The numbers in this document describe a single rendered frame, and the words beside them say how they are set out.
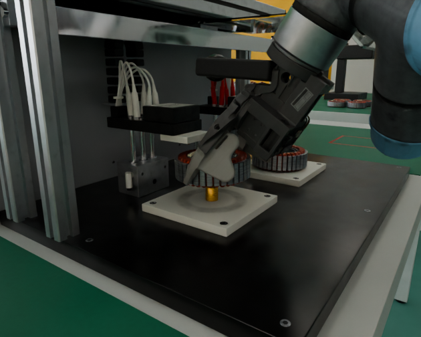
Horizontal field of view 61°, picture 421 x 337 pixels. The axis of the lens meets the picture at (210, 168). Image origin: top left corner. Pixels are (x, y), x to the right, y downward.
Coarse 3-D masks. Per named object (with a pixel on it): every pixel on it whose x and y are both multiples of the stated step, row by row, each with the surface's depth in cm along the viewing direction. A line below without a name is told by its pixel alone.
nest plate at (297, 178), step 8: (256, 168) 71; (304, 168) 71; (312, 168) 71; (320, 168) 72; (256, 176) 68; (264, 176) 67; (272, 176) 67; (280, 176) 66; (288, 176) 66; (296, 176) 66; (304, 176) 66; (312, 176) 69; (288, 184) 65; (296, 184) 64
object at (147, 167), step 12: (156, 156) 63; (120, 168) 60; (132, 168) 58; (144, 168) 59; (156, 168) 61; (120, 180) 60; (132, 180) 58; (144, 180) 59; (156, 180) 61; (168, 180) 64; (120, 192) 61; (132, 192) 59; (144, 192) 59
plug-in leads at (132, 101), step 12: (120, 60) 56; (120, 72) 57; (132, 72) 58; (120, 84) 58; (132, 84) 55; (144, 84) 60; (120, 96) 58; (132, 96) 55; (144, 96) 60; (156, 96) 59; (120, 108) 59; (132, 108) 58
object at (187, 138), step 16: (144, 112) 54; (160, 112) 52; (176, 112) 52; (192, 112) 55; (128, 128) 57; (144, 128) 55; (160, 128) 53; (176, 128) 52; (192, 128) 55; (144, 144) 60
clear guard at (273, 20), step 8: (256, 16) 62; (264, 16) 62; (272, 16) 61; (280, 16) 60; (208, 24) 70; (216, 24) 70; (224, 24) 70; (232, 24) 70; (240, 24) 70; (248, 24) 70; (256, 24) 70; (264, 24) 70; (272, 24) 70; (248, 32) 85; (256, 32) 85; (264, 32) 85; (272, 32) 85; (360, 40) 55; (368, 40) 61; (368, 48) 57
